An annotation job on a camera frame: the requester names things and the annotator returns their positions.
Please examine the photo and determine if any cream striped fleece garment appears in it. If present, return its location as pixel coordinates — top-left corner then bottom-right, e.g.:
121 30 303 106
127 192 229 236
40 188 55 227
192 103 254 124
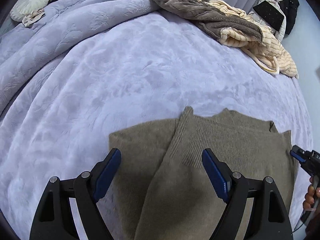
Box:
192 0 299 79

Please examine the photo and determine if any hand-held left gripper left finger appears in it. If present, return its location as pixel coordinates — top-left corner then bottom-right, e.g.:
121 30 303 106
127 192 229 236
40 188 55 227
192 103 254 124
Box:
29 148 122 240

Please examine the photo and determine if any grey quilted headboard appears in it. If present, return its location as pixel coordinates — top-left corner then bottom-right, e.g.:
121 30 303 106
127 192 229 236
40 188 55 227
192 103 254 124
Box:
0 0 64 37

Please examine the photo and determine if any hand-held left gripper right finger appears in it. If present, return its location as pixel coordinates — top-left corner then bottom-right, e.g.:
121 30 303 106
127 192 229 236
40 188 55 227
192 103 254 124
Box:
202 148 294 240

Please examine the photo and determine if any black jacket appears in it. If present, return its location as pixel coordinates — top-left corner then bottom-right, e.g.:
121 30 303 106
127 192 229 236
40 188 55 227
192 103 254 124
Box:
273 0 300 36

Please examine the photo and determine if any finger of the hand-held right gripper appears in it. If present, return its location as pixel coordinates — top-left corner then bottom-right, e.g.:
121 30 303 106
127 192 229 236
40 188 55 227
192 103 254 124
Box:
290 145 307 163

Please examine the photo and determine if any lavender plush bed sheet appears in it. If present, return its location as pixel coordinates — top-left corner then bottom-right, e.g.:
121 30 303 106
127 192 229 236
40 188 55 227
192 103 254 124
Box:
0 12 313 240

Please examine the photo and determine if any grey fleece garment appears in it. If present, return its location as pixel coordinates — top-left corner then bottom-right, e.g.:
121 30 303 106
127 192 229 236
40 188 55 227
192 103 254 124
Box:
149 0 264 47

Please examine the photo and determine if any small beige cloth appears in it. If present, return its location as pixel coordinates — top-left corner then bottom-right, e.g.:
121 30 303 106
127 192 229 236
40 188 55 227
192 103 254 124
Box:
22 8 46 27

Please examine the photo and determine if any olive knit sweater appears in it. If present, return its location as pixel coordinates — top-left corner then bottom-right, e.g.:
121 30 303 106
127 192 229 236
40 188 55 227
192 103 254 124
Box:
109 106 300 240

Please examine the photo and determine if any round white pleated cushion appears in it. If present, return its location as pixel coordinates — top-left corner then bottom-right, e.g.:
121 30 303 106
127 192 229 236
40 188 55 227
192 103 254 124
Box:
10 0 50 22

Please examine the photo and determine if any black sparkly garment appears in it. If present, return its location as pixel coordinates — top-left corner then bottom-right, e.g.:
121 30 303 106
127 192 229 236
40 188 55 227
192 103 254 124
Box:
253 0 286 31

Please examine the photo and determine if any lavender quilted duvet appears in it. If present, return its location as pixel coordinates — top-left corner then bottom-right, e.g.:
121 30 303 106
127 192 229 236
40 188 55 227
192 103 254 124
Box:
0 0 193 117

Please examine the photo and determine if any person's right hand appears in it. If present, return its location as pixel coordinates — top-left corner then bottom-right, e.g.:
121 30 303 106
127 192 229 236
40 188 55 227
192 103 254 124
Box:
303 176 320 210

